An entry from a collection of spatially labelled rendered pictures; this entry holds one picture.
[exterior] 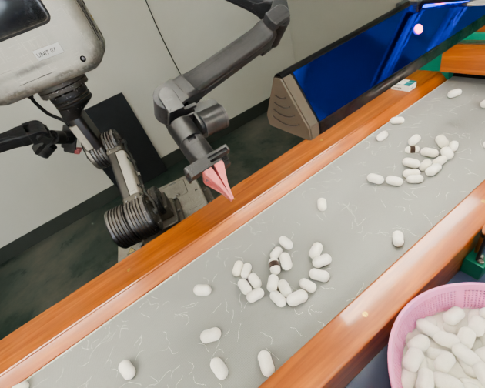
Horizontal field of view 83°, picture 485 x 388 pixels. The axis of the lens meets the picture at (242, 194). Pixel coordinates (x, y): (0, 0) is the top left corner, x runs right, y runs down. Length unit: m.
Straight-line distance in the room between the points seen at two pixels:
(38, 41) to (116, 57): 1.55
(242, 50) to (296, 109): 0.45
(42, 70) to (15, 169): 1.75
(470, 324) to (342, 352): 0.19
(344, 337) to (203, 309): 0.26
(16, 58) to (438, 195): 0.99
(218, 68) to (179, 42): 1.81
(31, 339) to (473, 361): 0.78
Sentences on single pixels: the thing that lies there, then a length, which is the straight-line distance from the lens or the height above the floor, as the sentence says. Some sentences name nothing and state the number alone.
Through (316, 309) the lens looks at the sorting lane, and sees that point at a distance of 0.52.
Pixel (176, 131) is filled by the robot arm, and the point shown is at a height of 0.99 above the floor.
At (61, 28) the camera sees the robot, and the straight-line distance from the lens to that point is 0.85.
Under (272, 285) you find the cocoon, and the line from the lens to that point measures 0.53.
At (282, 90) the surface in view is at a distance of 0.32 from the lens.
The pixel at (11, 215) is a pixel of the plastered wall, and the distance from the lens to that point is 2.74.
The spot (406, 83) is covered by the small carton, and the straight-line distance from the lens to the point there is 1.05.
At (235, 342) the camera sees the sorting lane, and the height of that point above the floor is 0.74.
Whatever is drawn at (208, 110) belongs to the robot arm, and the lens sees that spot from 0.62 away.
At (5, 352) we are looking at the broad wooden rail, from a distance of 0.81.
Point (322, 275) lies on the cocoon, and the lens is 0.53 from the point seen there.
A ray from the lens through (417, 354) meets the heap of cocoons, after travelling 0.50.
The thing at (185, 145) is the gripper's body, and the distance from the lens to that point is 0.58.
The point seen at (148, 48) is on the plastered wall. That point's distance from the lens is 2.43.
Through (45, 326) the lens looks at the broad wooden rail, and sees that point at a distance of 0.77.
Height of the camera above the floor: 1.21
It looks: 39 degrees down
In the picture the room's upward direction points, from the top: 22 degrees counter-clockwise
